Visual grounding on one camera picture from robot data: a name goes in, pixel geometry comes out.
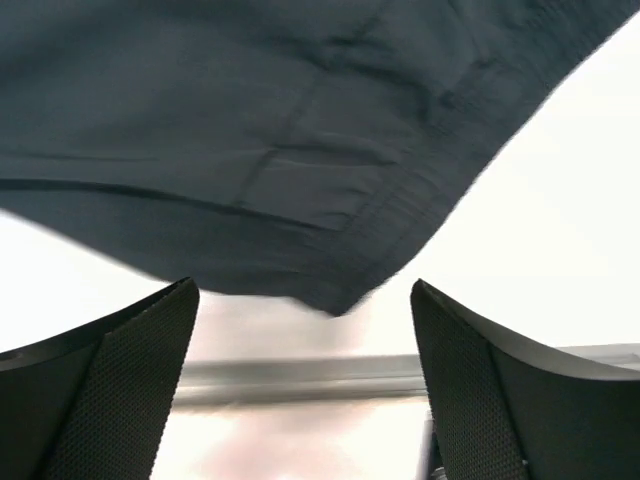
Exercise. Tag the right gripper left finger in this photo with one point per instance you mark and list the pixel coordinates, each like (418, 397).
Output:
(93, 402)

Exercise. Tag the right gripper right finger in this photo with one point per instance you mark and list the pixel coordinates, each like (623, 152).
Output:
(504, 406)

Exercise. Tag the dark navy sport shorts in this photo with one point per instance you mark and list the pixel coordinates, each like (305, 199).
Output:
(303, 149)

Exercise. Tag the front aluminium rail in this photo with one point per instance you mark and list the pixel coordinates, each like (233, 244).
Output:
(250, 377)

